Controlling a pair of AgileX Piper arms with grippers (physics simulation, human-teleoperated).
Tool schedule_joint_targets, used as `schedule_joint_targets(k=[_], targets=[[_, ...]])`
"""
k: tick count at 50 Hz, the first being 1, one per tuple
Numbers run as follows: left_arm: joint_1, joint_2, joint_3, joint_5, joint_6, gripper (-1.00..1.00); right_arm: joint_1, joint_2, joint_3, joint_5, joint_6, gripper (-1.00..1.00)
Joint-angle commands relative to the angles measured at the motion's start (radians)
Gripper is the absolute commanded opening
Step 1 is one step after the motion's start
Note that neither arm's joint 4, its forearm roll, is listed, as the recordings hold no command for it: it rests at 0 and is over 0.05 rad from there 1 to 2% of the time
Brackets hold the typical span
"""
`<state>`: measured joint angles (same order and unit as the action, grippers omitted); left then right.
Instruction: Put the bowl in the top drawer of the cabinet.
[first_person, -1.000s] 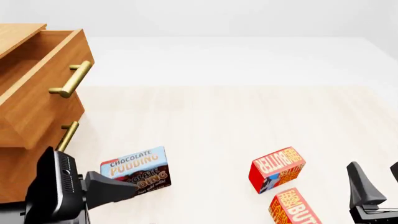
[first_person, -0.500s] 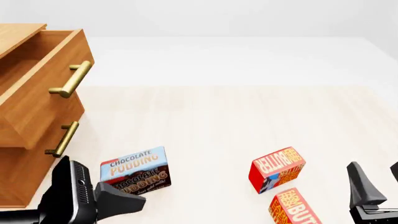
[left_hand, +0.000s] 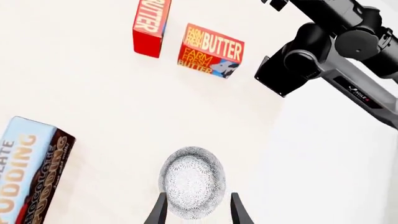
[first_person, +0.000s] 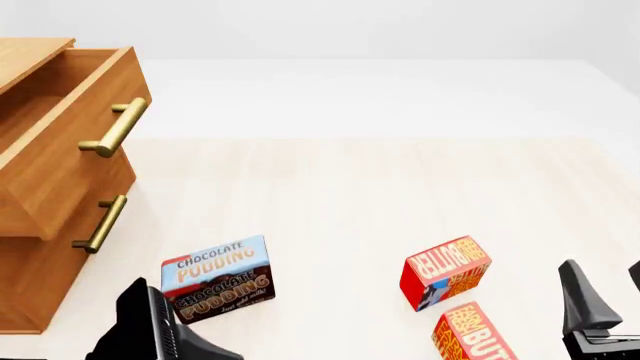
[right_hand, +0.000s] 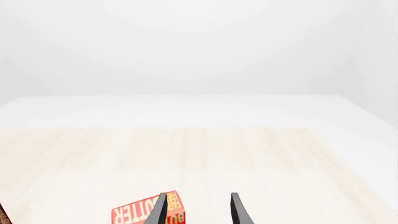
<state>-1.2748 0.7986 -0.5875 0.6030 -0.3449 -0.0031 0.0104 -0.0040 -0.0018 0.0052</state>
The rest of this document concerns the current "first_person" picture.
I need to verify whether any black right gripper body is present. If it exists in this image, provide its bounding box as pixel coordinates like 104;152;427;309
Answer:
562;327;640;360

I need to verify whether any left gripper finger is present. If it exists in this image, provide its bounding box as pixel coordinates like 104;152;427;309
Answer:
175;323;246;360
85;276;179;360

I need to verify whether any wooden cabinet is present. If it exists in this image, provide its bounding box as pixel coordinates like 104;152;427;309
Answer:
0;36;137;335

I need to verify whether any closed wooden drawer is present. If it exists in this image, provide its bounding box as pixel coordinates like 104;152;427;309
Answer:
43;146;137;309

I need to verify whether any open wooden drawer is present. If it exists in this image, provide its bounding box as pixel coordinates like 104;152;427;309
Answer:
0;46;154;242

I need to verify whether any chocolate pudding box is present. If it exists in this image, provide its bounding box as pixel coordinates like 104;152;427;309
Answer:
160;234;277;326

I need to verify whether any red butter box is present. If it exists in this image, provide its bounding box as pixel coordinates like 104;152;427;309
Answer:
398;234;493;313
430;300;521;360

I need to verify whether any short brass drawer handle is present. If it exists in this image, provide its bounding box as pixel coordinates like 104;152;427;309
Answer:
71;194;129;255

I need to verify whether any long brass drawer handle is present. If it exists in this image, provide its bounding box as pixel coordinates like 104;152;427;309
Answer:
77;96;151;159

